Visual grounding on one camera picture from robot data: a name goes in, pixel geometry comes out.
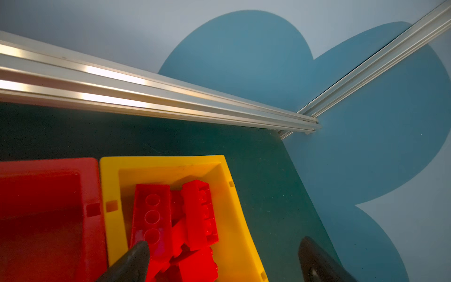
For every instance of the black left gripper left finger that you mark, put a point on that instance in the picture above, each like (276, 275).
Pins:
(131, 267)

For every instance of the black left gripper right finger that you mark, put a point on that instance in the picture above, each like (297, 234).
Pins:
(318, 266)

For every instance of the small red lego brick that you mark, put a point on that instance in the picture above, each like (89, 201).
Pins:
(185, 265)

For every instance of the long red lego brick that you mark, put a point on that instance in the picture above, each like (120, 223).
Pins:
(151, 221)

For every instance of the right yellow plastic bin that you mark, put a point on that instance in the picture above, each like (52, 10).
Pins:
(235, 253)

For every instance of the red plastic bin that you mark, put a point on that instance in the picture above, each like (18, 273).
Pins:
(52, 226)

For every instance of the back aluminium frame rail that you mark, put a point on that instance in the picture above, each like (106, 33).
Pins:
(38, 73)

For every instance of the right aluminium frame post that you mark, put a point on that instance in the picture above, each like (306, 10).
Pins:
(413, 39)

